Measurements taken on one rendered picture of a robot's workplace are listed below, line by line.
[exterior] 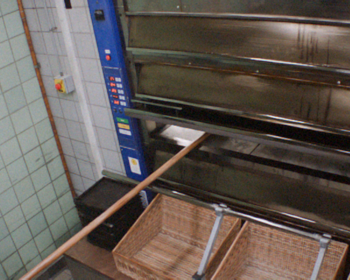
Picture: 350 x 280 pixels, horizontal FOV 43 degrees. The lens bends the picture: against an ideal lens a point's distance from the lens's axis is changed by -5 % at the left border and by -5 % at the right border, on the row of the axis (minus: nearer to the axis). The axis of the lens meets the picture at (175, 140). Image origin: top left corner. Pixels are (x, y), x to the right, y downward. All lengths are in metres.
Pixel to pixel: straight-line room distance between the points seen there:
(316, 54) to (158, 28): 0.81
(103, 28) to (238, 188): 1.09
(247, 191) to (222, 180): 0.16
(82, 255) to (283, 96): 1.54
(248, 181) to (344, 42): 0.92
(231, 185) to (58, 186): 1.47
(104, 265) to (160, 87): 1.08
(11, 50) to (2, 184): 0.87
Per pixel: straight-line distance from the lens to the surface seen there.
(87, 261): 2.81
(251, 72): 2.06
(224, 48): 2.06
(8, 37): 3.02
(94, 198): 2.74
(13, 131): 3.11
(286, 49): 1.93
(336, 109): 1.95
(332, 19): 1.84
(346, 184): 2.11
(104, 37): 2.50
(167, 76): 2.36
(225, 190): 2.46
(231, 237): 2.46
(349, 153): 1.85
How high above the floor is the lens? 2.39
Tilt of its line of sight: 28 degrees down
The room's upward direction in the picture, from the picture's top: 10 degrees counter-clockwise
